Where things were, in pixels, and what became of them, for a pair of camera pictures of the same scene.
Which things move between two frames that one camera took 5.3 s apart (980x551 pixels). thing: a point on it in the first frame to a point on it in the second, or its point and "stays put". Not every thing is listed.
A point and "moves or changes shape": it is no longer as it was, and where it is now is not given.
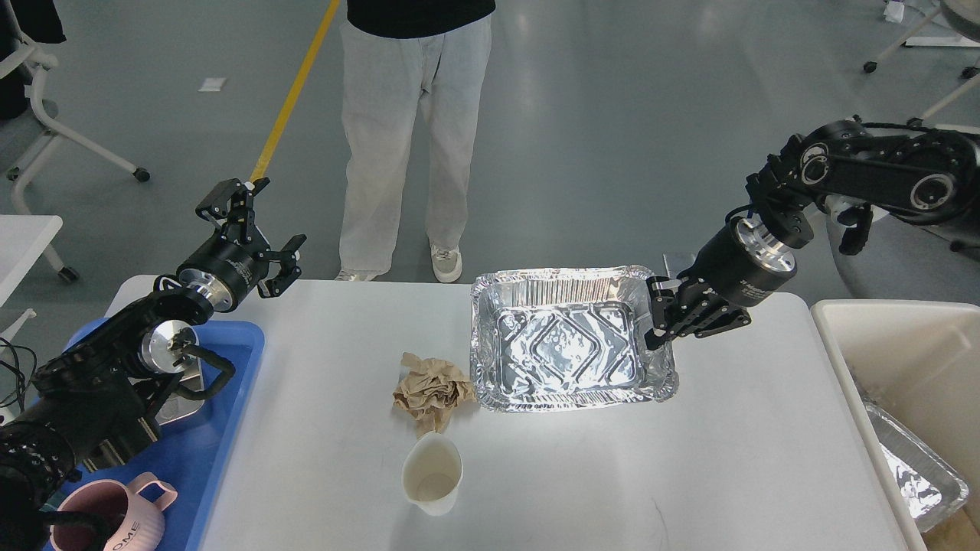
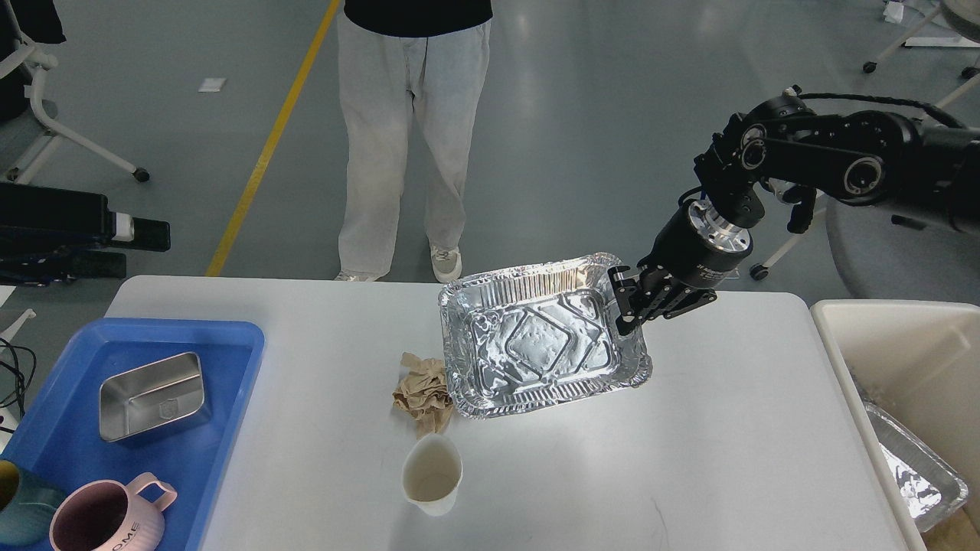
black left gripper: x=225 y=268 to x=34 y=220
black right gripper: x=741 y=263 to x=695 y=247
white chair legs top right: x=963 y=17 stays put
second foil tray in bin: x=932 y=490 stays put
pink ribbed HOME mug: x=142 y=505 stays put
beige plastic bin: x=920 y=360 stays put
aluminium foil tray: x=553 y=340 moves or changes shape
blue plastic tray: x=193 y=454 stays put
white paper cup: x=431 y=471 stays put
